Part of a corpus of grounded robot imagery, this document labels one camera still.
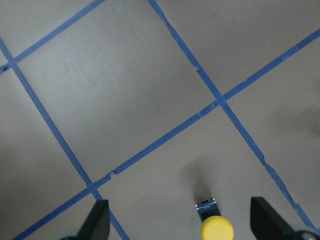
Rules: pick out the yellow push button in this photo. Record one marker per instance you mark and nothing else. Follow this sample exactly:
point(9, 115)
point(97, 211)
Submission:
point(213, 225)

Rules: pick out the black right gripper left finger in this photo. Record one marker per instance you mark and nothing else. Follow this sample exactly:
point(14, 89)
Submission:
point(97, 224)

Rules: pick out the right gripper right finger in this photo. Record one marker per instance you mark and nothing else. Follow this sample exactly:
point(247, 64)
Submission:
point(267, 224)

